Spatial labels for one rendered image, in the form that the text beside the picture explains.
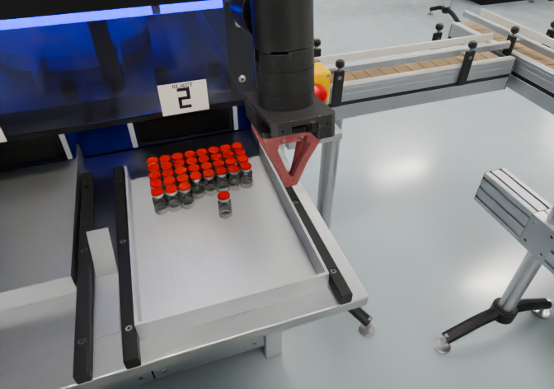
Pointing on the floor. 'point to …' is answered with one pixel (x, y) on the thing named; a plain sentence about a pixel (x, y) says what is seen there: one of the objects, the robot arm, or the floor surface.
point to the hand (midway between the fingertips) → (289, 179)
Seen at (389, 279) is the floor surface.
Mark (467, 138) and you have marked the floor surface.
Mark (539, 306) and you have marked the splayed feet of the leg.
